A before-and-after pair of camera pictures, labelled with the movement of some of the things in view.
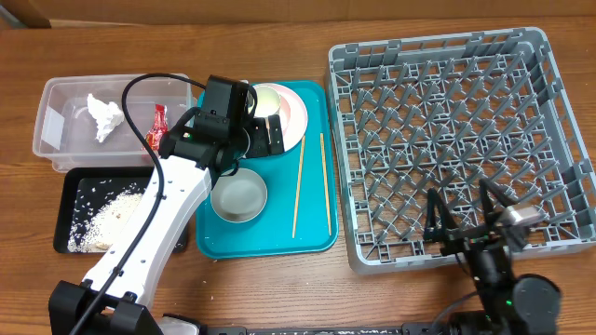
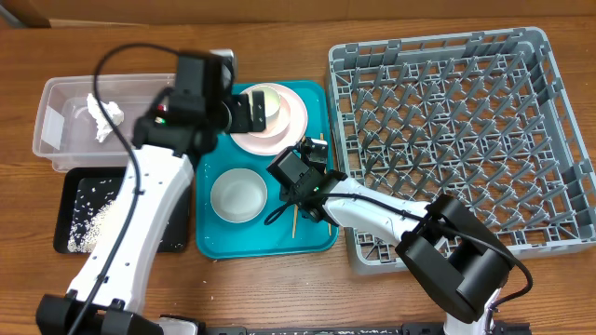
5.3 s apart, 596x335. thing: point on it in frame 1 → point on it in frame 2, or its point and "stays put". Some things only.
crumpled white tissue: (108, 116) stays put
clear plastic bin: (100, 123) stays put
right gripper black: (457, 237) → (291, 195)
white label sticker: (53, 127) stays put
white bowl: (240, 197) stays put
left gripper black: (261, 143) → (242, 120)
